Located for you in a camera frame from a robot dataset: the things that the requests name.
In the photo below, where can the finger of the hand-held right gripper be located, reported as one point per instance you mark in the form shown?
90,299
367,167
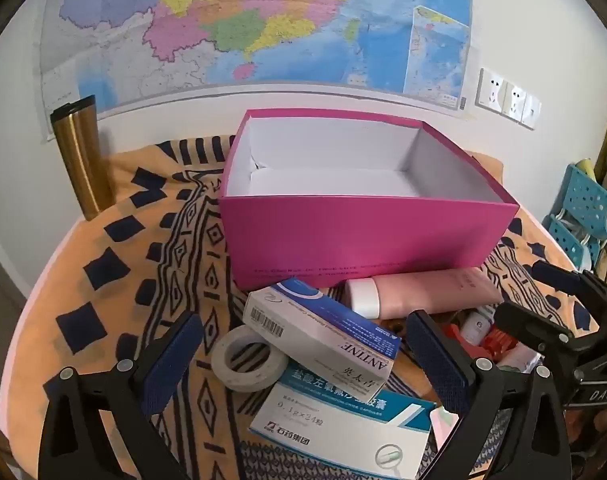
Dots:
523,320
553,275

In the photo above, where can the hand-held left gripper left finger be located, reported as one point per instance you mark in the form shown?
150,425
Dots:
176,360

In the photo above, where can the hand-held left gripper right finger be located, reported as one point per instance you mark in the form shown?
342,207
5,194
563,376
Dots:
433,360

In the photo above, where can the white tube with blue label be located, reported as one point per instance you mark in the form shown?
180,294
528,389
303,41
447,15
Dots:
473,330

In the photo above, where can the blue and white medicine box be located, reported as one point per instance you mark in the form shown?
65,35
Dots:
323,340

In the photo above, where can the teal and white medicine box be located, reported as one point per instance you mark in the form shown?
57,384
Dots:
333,430

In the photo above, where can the pink cardboard box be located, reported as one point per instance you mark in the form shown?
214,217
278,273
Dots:
358,240

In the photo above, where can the red plastic item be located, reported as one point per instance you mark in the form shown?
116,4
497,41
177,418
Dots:
451,332

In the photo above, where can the white tape roll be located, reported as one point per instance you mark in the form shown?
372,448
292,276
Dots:
223,367

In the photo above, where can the pink bottle with white cap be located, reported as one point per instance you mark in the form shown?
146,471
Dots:
433,292

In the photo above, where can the blue plastic basket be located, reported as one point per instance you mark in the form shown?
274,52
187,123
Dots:
583,200

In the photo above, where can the orange patterned blanket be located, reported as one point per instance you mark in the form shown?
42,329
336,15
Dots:
133,270

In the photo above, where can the gold metal tumbler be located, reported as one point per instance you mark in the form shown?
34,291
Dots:
78,160

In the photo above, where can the white wall socket panel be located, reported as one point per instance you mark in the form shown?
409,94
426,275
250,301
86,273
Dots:
508,97

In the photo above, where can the colourful wall map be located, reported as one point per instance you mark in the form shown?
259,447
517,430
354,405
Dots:
283,35

